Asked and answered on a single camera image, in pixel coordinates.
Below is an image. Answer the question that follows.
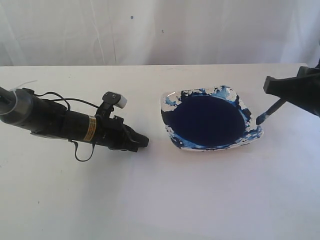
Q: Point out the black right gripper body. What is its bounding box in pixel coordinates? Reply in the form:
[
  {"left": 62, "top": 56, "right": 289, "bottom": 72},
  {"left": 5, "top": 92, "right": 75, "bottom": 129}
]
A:
[{"left": 297, "top": 62, "right": 320, "bottom": 117}]

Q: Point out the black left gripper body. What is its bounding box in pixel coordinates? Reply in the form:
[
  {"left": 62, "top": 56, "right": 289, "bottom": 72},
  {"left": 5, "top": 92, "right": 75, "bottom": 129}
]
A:
[{"left": 93, "top": 115, "right": 133, "bottom": 151}]

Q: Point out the black paintbrush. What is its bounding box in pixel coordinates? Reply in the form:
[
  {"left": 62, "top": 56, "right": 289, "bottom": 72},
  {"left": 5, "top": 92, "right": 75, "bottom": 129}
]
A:
[{"left": 255, "top": 98, "right": 287, "bottom": 126}]

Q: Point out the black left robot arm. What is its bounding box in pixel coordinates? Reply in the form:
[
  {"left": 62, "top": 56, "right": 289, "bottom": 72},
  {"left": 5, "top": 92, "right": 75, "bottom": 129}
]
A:
[{"left": 0, "top": 88, "right": 149, "bottom": 152}]

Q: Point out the square white plate blue paint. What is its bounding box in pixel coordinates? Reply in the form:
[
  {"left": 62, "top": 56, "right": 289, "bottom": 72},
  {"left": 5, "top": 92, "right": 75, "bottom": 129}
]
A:
[{"left": 160, "top": 85, "right": 264, "bottom": 152}]

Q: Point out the white backdrop sheet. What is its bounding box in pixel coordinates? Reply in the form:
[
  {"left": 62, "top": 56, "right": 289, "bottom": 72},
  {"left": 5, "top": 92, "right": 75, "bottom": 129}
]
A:
[{"left": 0, "top": 0, "right": 320, "bottom": 66}]

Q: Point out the left wrist camera white front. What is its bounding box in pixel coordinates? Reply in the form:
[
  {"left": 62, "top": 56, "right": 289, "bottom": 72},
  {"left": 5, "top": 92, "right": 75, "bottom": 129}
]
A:
[{"left": 99, "top": 91, "right": 128, "bottom": 118}]

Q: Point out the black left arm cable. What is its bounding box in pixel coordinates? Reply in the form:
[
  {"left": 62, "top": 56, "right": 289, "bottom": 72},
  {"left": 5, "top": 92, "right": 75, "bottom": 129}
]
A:
[{"left": 34, "top": 92, "right": 106, "bottom": 163}]

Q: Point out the white cable tie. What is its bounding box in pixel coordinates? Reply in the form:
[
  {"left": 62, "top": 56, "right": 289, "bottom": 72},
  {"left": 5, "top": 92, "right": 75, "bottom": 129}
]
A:
[{"left": 10, "top": 80, "right": 37, "bottom": 92}]

